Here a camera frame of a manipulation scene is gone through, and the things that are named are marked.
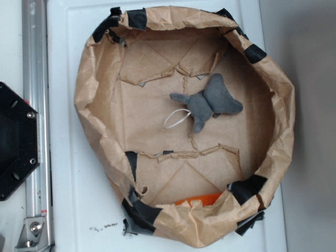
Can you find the white tray board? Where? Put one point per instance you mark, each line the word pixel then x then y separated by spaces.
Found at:
pixel 87 214

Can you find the gray plush elephant toy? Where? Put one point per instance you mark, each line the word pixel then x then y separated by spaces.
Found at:
pixel 215 99

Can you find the brown paper bag bin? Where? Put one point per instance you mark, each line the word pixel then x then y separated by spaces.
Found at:
pixel 145 141

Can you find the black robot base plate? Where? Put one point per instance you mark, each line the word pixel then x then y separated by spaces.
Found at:
pixel 19 141

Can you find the aluminum extrusion rail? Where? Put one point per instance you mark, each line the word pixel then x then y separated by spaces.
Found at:
pixel 35 77

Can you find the metal corner bracket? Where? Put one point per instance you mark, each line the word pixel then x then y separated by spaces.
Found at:
pixel 34 235

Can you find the orange object under paper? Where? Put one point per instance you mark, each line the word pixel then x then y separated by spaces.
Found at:
pixel 206 200

